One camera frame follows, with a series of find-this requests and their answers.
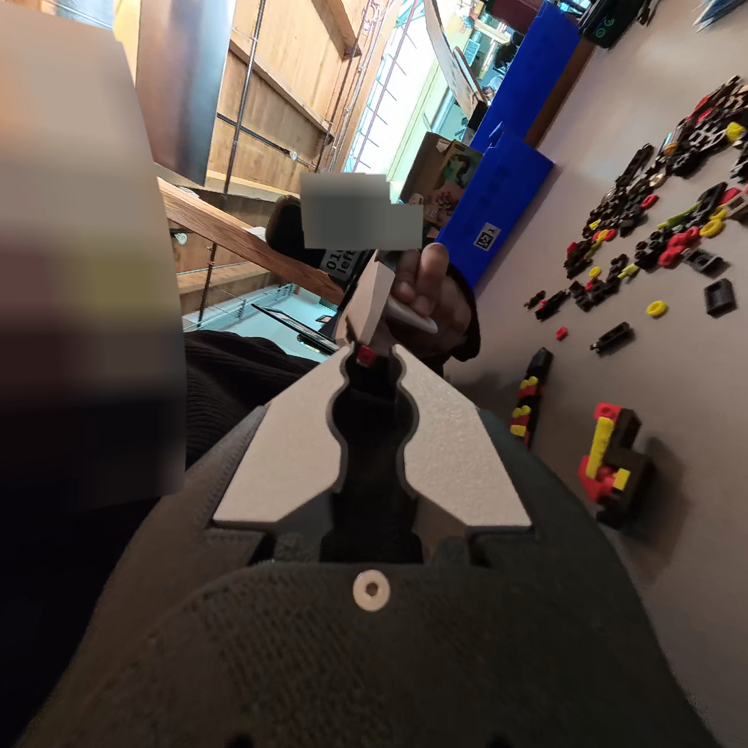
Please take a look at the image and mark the black device green lights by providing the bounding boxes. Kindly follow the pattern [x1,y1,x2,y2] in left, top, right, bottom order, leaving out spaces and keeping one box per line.
[584,0,644,49]

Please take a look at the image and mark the cardboard box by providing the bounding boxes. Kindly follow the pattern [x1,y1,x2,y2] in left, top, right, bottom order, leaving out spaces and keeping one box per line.
[402,131,486,235]

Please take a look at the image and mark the wooden beam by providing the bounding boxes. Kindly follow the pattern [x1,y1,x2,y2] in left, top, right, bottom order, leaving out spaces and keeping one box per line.
[158,178,346,306]

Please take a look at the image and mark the white curved board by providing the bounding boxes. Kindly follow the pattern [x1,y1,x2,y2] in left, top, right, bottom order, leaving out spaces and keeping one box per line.
[423,0,487,120]

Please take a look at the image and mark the person's left hand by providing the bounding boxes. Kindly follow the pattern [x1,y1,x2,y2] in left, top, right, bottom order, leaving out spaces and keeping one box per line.
[390,242,474,363]

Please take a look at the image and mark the person's black sweater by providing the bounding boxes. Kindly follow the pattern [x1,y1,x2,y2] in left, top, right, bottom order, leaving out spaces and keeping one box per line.
[184,330,351,468]

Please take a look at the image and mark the blue cloth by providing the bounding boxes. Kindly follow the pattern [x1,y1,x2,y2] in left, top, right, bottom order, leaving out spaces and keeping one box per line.
[437,131,554,293]

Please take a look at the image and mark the steel sheet panel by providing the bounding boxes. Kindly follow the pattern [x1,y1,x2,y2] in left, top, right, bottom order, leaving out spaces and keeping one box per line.
[134,0,236,183]

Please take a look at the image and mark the blue plastic box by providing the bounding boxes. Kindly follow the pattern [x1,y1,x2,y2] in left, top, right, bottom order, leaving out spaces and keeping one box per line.
[470,0,580,154]

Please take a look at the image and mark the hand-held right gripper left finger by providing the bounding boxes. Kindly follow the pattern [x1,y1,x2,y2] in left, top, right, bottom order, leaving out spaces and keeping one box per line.
[213,344,358,525]

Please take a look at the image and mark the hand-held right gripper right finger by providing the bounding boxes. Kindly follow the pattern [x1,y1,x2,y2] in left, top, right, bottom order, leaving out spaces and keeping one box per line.
[392,344,534,531]

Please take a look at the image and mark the black lego strip yellow studs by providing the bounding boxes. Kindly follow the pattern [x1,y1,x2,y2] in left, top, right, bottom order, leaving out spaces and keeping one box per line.
[510,348,554,450]

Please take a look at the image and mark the red yellow black lego block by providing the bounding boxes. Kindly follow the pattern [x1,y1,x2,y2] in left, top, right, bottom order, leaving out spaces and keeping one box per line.
[577,402,654,529]

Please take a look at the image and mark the scattered lego pieces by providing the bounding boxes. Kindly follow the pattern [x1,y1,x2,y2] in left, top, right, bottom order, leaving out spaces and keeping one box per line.
[523,76,748,357]

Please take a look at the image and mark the small lego assembly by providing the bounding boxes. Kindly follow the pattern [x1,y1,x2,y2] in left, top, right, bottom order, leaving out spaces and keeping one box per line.
[353,344,399,404]

